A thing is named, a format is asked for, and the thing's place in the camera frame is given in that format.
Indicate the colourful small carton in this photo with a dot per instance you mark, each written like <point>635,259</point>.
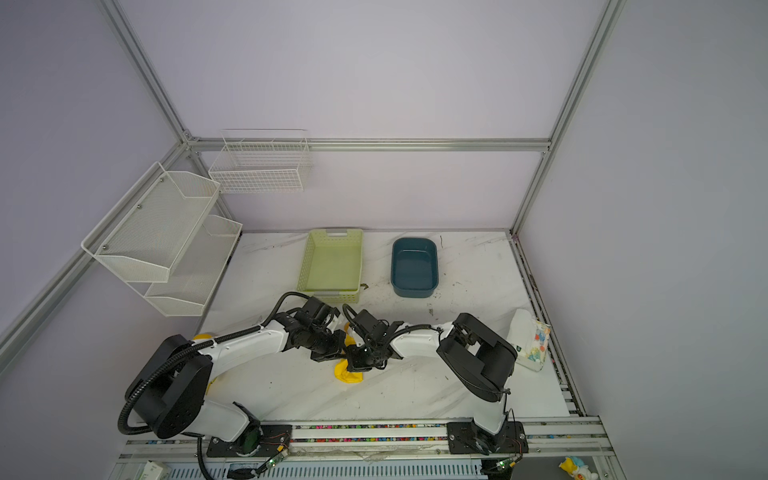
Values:
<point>530,338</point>

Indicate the yellow paper napkin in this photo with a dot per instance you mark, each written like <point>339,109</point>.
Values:
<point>341,370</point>

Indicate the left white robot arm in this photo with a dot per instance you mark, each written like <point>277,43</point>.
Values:
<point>169,396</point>

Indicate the aluminium cage frame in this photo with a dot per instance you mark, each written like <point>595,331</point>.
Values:
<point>29,324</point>

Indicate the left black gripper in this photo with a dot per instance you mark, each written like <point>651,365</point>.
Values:
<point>336,350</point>

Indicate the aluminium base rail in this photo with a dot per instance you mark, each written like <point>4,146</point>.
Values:
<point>414,449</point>

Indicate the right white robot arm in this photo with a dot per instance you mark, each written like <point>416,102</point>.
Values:
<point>477,356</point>

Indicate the white two-tier mesh shelf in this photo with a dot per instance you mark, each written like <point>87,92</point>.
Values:
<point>165,242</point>

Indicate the teal plastic tray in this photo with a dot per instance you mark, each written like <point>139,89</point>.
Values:
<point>414,267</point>

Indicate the light green plastic basket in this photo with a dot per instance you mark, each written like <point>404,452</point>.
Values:
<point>331,267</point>

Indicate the white wire wall basket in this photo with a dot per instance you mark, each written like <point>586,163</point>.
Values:
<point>263,160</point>

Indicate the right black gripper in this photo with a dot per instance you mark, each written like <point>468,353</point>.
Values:
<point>354,364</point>

